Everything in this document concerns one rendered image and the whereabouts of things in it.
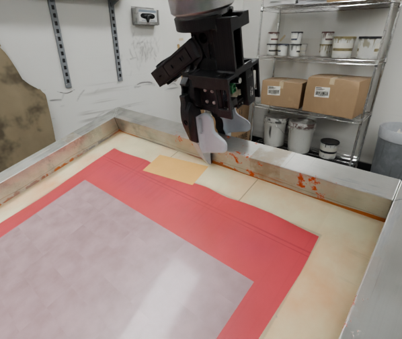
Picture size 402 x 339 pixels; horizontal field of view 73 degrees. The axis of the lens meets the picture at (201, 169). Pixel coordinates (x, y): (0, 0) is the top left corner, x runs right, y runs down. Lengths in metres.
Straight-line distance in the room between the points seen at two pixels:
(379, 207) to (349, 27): 3.28
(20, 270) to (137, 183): 0.19
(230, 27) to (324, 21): 3.35
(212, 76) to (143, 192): 0.20
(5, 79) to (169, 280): 2.08
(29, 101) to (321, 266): 2.23
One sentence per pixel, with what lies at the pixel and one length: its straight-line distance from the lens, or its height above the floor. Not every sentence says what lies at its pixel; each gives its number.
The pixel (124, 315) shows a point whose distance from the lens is 0.32.
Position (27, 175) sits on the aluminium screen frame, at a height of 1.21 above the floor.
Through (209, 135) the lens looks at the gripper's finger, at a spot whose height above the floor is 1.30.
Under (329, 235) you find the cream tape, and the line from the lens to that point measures 0.34.
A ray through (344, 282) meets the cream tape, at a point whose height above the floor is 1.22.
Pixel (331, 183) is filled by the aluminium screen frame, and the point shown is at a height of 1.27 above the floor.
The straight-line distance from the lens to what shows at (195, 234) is 0.35.
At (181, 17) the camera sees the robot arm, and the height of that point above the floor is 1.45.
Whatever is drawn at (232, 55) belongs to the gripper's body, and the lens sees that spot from 0.34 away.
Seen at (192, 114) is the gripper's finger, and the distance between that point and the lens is 0.38.
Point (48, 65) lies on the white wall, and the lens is 2.44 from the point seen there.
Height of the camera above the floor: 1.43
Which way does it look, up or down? 26 degrees down
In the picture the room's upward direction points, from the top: straight up
